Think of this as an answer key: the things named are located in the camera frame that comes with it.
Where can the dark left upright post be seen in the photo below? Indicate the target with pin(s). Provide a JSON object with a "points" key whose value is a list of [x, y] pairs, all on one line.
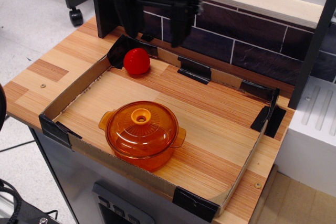
{"points": [[106, 17]]}

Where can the toy oven control panel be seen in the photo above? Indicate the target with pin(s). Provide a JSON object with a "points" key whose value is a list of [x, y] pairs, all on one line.
{"points": [[114, 209]]}

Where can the red toy strawberry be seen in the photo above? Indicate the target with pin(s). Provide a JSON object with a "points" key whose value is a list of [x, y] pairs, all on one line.
{"points": [[136, 61]]}

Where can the dark right upright post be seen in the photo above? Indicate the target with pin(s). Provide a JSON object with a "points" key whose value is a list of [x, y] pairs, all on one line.
{"points": [[312, 52]]}

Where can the dark upright post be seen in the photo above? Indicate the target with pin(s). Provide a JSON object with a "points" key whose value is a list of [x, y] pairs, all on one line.
{"points": [[106, 17], [312, 52]]}

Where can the orange transparent pot lid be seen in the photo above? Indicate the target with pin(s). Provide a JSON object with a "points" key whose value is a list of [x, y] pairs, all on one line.
{"points": [[140, 129]]}

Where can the cardboard fence with black tape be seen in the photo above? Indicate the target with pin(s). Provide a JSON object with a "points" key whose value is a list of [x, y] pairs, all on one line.
{"points": [[234, 129]]}

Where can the orange transparent plastic pot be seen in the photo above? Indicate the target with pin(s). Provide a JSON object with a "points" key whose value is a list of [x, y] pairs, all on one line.
{"points": [[154, 163]]}

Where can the white toy sink unit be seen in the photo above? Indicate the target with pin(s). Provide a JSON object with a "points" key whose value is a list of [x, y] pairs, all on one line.
{"points": [[307, 153]]}

